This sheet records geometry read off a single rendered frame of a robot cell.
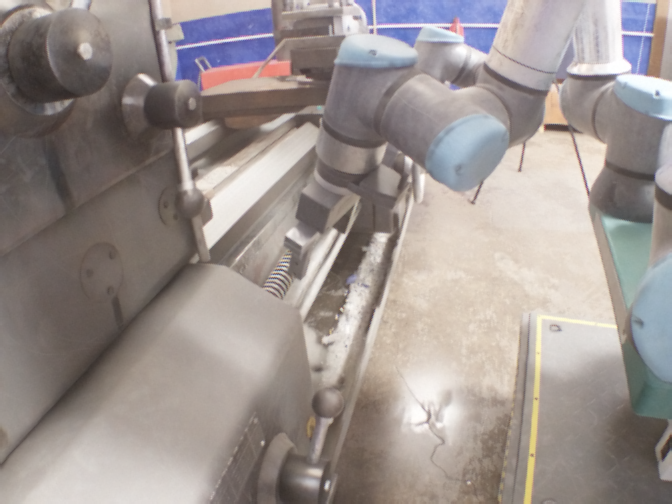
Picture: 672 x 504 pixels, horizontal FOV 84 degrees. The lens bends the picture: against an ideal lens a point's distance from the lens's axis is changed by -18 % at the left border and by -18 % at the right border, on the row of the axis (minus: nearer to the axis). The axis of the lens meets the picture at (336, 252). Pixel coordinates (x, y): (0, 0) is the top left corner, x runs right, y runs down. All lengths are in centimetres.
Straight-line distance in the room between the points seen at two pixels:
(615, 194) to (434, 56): 47
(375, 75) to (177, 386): 38
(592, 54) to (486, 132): 67
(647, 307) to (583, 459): 67
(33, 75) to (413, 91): 35
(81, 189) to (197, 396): 21
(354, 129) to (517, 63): 21
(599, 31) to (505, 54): 56
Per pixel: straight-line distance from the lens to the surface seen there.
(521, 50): 54
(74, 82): 32
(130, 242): 46
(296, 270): 67
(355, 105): 51
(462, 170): 45
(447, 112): 46
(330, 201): 59
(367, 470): 130
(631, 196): 99
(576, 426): 106
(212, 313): 49
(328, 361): 102
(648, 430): 112
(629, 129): 97
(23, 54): 32
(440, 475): 130
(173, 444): 40
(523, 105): 56
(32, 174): 36
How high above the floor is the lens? 110
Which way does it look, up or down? 29 degrees down
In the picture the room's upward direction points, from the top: 5 degrees counter-clockwise
